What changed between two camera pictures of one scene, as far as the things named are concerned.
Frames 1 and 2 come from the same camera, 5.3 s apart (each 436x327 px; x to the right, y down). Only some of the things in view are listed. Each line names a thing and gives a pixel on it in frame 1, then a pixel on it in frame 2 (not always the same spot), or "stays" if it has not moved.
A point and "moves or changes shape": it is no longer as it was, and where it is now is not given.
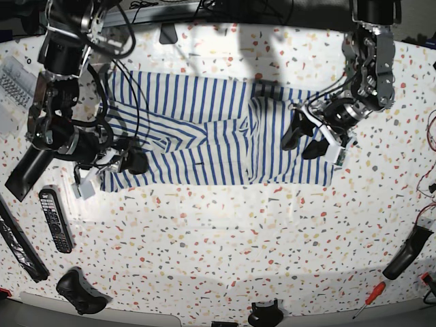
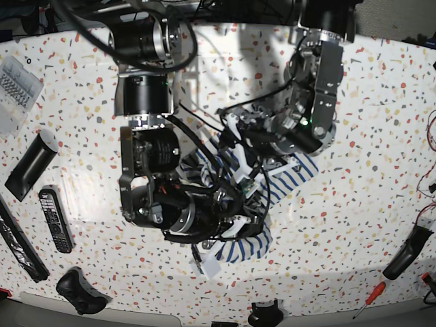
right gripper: [338, 114] -> [251, 130]
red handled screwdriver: [377, 291] stays
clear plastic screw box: [18, 83] stays
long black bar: [16, 237] stays
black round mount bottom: [267, 316] stays
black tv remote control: [58, 218] stays
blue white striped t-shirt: [172, 129] moves or changes shape
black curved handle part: [413, 246] stays
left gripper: [107, 159] -> [209, 216]
